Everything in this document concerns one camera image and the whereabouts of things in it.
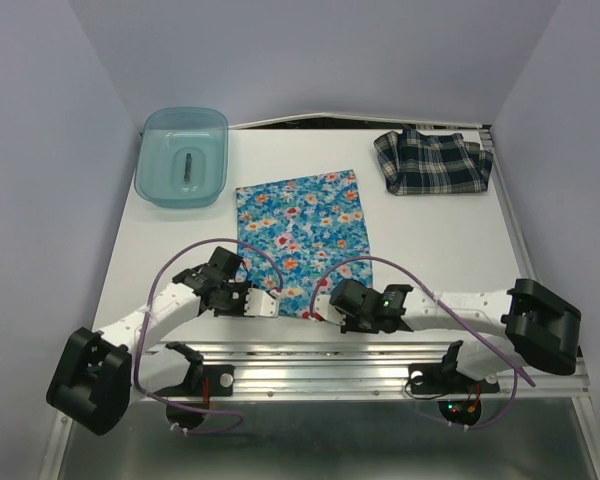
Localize blue floral skirt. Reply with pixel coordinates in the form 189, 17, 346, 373
235, 170, 373, 319

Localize navy plaid pleated skirt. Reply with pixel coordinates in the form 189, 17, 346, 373
373, 129, 494, 196

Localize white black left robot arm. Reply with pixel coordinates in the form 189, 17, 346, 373
46, 247, 255, 435

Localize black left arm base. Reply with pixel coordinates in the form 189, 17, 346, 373
140, 342, 235, 399

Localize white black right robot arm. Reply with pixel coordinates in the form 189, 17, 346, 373
315, 279, 581, 390

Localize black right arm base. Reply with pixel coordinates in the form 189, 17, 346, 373
405, 363, 500, 397

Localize clear blue plastic bin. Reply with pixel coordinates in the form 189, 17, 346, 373
134, 107, 229, 209

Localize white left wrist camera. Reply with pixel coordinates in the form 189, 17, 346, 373
244, 288, 279, 318

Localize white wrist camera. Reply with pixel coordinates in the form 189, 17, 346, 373
312, 295, 345, 326
244, 288, 279, 318

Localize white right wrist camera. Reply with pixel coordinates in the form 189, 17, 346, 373
312, 295, 345, 326

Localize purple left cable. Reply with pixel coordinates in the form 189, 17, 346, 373
133, 237, 286, 436

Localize aluminium table frame rail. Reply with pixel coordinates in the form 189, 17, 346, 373
42, 129, 600, 479

